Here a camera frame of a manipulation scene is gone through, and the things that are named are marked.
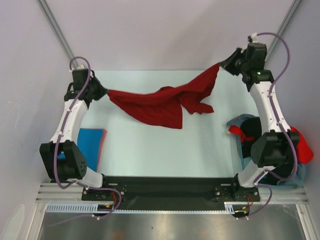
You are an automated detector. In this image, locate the bright red garment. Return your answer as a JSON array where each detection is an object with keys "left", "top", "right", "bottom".
[{"left": 228, "top": 125, "right": 314, "bottom": 164}]

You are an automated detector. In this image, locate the right aluminium corner post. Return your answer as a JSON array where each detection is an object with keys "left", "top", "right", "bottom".
[{"left": 266, "top": 0, "right": 304, "bottom": 61}]

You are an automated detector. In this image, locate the aluminium frame rail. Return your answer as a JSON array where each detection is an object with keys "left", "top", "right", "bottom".
[{"left": 35, "top": 183, "right": 309, "bottom": 205}]

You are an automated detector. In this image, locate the aluminium corner post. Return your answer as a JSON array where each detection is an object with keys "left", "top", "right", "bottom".
[
  {"left": 36, "top": 0, "right": 75, "bottom": 61},
  {"left": 266, "top": 0, "right": 304, "bottom": 61}
]

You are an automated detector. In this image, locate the white slotted cable duct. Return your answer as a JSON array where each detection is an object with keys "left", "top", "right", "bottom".
[{"left": 46, "top": 202, "right": 249, "bottom": 215}]

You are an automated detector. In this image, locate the dark red t-shirt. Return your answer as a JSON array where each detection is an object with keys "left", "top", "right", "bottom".
[{"left": 107, "top": 64, "right": 220, "bottom": 129}]

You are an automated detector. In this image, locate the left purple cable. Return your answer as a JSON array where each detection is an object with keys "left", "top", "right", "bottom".
[{"left": 47, "top": 56, "right": 123, "bottom": 227}]

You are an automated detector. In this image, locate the black garment in bin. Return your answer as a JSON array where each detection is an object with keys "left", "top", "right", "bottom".
[{"left": 240, "top": 116, "right": 300, "bottom": 186}]

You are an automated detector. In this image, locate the grey-blue garment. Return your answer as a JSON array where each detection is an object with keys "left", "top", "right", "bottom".
[{"left": 226, "top": 114, "right": 307, "bottom": 189}]

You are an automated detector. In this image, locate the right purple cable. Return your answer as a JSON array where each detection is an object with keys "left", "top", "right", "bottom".
[{"left": 234, "top": 31, "right": 299, "bottom": 221}]

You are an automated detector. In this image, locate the purple cable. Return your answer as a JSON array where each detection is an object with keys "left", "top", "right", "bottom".
[
  {"left": 234, "top": 31, "right": 299, "bottom": 221},
  {"left": 47, "top": 56, "right": 123, "bottom": 227}
]

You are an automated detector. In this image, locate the folded blue t-shirt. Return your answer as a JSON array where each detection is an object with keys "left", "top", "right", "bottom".
[{"left": 56, "top": 128, "right": 104, "bottom": 170}]

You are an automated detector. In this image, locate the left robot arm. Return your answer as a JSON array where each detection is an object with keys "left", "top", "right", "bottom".
[{"left": 39, "top": 69, "right": 111, "bottom": 200}]

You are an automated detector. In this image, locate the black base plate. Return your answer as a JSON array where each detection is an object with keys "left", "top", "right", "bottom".
[{"left": 81, "top": 176, "right": 261, "bottom": 208}]

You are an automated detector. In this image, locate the left aluminium corner post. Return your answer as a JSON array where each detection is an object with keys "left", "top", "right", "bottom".
[{"left": 36, "top": 0, "right": 75, "bottom": 61}]

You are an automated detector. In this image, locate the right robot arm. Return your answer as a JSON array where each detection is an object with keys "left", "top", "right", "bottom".
[{"left": 219, "top": 42, "right": 300, "bottom": 201}]

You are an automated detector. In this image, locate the folded pink t-shirt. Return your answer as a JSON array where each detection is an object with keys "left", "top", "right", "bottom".
[{"left": 96, "top": 128, "right": 107, "bottom": 170}]

